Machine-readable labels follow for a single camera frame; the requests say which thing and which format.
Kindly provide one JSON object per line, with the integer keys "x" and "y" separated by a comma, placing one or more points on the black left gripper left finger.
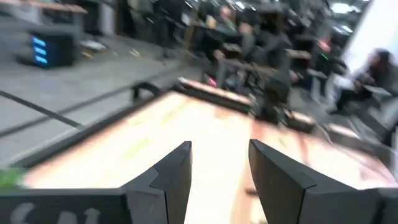
{"x": 174, "y": 186}

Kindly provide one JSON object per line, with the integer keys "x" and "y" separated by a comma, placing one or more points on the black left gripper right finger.
{"x": 280, "y": 193}

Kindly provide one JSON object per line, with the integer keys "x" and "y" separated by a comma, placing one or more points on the person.
{"x": 382, "y": 68}
{"x": 225, "y": 18}

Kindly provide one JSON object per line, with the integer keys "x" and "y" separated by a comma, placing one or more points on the potted green succulent plant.
{"x": 9, "y": 177}

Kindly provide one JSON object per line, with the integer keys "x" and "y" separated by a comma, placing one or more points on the black aluminium table frame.
{"x": 93, "y": 129}

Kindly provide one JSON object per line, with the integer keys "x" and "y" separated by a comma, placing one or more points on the black computer with blue lights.
{"x": 53, "y": 49}

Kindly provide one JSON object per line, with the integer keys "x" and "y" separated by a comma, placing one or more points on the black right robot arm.
{"x": 275, "y": 93}

